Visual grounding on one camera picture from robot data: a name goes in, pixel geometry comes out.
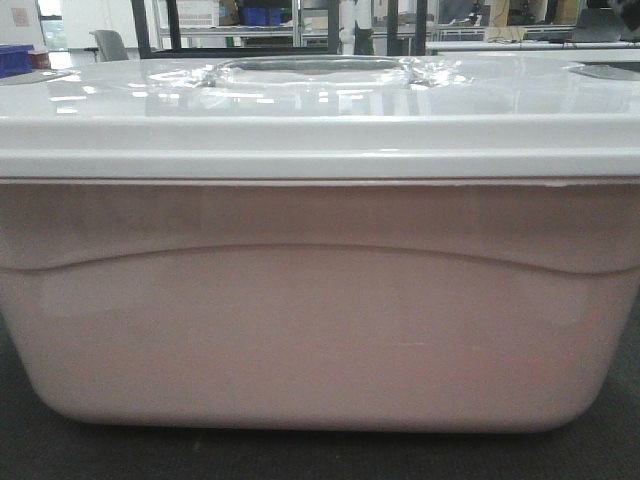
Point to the blue bin on far shelf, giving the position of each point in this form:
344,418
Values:
261,16

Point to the white bin lid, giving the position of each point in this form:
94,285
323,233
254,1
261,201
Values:
320,120

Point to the white background table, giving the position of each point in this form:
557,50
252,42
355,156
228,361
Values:
529,45

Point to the white plastic storage bin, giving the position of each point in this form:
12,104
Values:
413,307

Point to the black metal rack frame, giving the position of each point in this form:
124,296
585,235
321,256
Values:
214,29

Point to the grey office chair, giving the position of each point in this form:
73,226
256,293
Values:
110,45

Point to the blue crate far left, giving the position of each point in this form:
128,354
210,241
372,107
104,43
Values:
14,59

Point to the grey laptop on table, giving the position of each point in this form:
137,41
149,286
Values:
597,26

